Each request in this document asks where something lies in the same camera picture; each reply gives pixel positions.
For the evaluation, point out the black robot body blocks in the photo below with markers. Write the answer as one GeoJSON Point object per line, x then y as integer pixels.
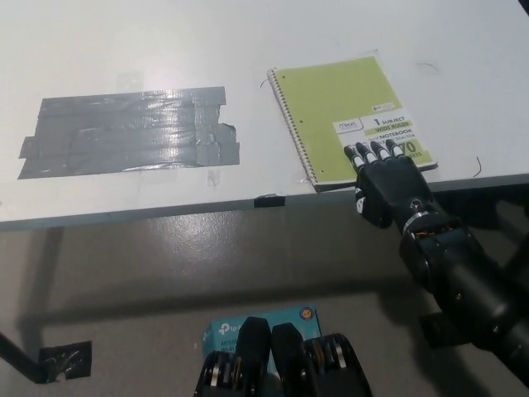
{"type": "Point", "coordinates": [254, 351]}

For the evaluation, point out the grey duct tape patch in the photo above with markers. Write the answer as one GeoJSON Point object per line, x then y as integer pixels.
{"type": "Point", "coordinates": [124, 132]}

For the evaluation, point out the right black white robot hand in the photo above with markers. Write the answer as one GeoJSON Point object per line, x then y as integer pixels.
{"type": "Point", "coordinates": [388, 186]}

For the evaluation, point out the clear tape piece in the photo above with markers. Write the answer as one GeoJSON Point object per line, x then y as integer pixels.
{"type": "Point", "coordinates": [214, 178]}
{"type": "Point", "coordinates": [301, 178]}

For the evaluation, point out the teal router box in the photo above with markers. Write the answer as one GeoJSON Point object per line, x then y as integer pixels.
{"type": "Point", "coordinates": [223, 331]}

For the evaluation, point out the small black table clip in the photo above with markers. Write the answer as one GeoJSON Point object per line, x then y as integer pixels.
{"type": "Point", "coordinates": [270, 202]}

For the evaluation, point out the green spiral notebook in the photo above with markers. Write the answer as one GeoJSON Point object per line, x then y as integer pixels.
{"type": "Point", "coordinates": [330, 99]}

